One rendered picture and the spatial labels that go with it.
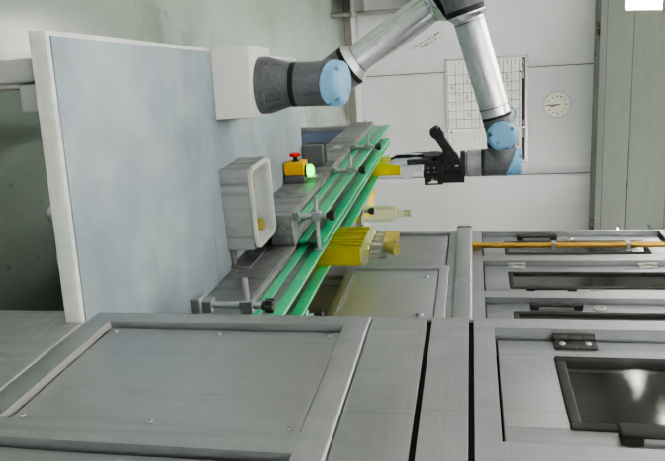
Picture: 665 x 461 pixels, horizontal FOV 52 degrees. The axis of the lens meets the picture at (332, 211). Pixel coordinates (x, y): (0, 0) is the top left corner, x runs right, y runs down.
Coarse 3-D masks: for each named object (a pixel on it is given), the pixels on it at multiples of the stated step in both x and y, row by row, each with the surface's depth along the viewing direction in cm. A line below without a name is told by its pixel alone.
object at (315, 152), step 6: (306, 144) 264; (312, 144) 263; (318, 144) 262; (324, 144) 264; (306, 150) 262; (312, 150) 261; (318, 150) 261; (324, 150) 264; (306, 156) 263; (312, 156) 262; (318, 156) 262; (324, 156) 264; (312, 162) 263; (318, 162) 262; (324, 162) 264
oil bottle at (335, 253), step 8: (328, 248) 206; (336, 248) 206; (344, 248) 205; (352, 248) 205; (360, 248) 204; (368, 248) 206; (328, 256) 207; (336, 256) 206; (344, 256) 206; (352, 256) 205; (360, 256) 205; (368, 256) 205; (320, 264) 208; (328, 264) 207; (336, 264) 207; (344, 264) 206; (352, 264) 206; (360, 264) 205
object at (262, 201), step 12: (252, 168) 177; (264, 168) 192; (252, 180) 176; (264, 180) 192; (252, 192) 177; (264, 192) 193; (252, 204) 178; (264, 204) 194; (252, 216) 180; (264, 216) 195; (264, 240) 186
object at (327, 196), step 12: (372, 132) 344; (384, 132) 343; (360, 144) 311; (372, 144) 309; (360, 156) 284; (336, 180) 246; (348, 180) 243; (324, 192) 229; (336, 192) 227; (312, 204) 215; (324, 204) 214
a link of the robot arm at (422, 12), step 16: (416, 0) 179; (432, 0) 175; (400, 16) 180; (416, 16) 179; (432, 16) 179; (384, 32) 182; (400, 32) 181; (416, 32) 182; (352, 48) 186; (368, 48) 184; (384, 48) 183; (352, 64) 185; (368, 64) 186; (352, 80) 187
